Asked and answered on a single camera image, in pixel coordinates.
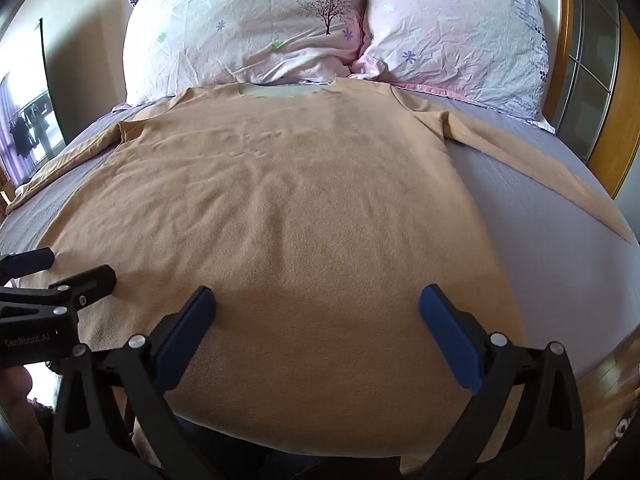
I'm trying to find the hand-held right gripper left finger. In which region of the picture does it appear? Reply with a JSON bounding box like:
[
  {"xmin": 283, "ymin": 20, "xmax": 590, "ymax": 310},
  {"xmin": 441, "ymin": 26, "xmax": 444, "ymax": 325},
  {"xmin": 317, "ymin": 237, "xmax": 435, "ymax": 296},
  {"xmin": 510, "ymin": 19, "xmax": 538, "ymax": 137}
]
[{"xmin": 51, "ymin": 286, "xmax": 217, "ymax": 480}]

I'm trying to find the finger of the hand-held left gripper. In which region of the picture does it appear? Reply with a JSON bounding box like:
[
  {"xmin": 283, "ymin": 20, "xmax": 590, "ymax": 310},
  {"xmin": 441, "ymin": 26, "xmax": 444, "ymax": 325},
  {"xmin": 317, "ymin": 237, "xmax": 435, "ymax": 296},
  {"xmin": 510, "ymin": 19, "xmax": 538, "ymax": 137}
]
[
  {"xmin": 0, "ymin": 264, "xmax": 117, "ymax": 328},
  {"xmin": 0, "ymin": 247, "xmax": 55, "ymax": 281}
]

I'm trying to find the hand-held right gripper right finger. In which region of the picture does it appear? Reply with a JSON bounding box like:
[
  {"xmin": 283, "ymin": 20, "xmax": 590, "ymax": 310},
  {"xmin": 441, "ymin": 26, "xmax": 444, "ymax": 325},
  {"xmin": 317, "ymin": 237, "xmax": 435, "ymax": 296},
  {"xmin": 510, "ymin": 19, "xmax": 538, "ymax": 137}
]
[{"xmin": 419, "ymin": 284, "xmax": 587, "ymax": 480}]

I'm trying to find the beige long-sleeve shirt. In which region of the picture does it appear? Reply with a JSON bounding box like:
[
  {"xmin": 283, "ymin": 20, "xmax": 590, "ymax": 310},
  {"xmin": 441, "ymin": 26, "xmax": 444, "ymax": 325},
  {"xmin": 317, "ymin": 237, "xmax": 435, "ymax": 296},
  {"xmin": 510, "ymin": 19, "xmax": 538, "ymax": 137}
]
[{"xmin": 6, "ymin": 80, "xmax": 635, "ymax": 458}]

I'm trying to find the grey-purple bed sheet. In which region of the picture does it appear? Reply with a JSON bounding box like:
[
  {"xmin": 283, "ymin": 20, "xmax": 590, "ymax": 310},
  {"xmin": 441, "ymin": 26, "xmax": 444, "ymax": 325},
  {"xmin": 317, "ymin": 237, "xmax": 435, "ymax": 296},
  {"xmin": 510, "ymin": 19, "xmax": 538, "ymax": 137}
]
[{"xmin": 0, "ymin": 92, "xmax": 632, "ymax": 381}]

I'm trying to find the window with purple curtain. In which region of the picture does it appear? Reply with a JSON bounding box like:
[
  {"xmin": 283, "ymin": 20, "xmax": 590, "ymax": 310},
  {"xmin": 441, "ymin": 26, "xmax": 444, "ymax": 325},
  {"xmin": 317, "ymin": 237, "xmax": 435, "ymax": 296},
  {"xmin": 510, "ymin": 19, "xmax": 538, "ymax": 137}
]
[{"xmin": 0, "ymin": 72, "xmax": 67, "ymax": 186}]

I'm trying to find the wooden glass-panel door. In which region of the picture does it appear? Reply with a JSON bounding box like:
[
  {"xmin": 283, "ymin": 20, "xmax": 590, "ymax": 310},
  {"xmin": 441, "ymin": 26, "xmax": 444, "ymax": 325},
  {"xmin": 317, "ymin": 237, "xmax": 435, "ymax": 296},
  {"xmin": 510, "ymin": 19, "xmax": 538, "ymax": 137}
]
[{"xmin": 542, "ymin": 0, "xmax": 640, "ymax": 198}]

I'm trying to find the pink floral pillow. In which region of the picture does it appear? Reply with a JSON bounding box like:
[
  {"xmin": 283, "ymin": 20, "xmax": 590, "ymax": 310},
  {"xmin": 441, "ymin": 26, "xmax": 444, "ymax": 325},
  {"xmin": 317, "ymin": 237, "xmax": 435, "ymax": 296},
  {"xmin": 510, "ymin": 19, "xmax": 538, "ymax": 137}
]
[{"xmin": 350, "ymin": 0, "xmax": 557, "ymax": 133}]

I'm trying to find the white floral pillow with tree print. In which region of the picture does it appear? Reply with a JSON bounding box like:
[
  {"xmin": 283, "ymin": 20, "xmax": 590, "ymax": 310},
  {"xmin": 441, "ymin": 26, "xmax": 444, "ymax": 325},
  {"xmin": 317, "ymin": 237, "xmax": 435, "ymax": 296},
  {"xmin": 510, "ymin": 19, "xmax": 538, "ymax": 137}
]
[{"xmin": 122, "ymin": 0, "xmax": 370, "ymax": 107}]

